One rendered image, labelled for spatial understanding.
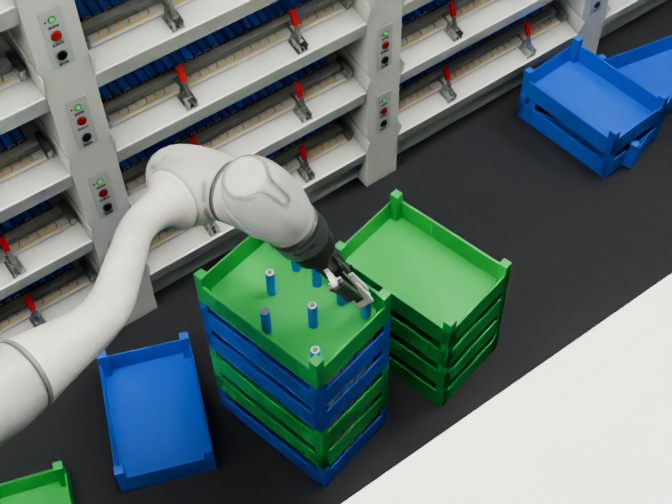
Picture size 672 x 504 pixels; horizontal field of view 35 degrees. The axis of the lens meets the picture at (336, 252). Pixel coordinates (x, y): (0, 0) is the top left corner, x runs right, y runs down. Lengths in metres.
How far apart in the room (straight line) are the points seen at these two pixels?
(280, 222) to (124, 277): 0.26
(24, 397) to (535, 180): 1.70
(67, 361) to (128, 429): 0.99
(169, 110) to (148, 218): 0.57
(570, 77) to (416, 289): 0.91
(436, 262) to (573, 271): 0.45
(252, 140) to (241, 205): 0.80
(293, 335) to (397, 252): 0.40
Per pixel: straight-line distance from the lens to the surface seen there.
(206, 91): 2.17
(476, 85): 2.76
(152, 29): 2.02
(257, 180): 1.55
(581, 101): 2.83
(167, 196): 1.65
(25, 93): 1.95
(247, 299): 2.00
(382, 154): 2.64
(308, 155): 2.57
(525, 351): 2.43
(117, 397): 2.40
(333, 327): 1.95
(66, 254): 2.23
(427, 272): 2.23
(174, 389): 2.38
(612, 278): 2.58
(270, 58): 2.23
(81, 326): 1.40
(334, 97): 2.43
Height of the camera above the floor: 2.04
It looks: 53 degrees down
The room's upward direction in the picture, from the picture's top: 2 degrees counter-clockwise
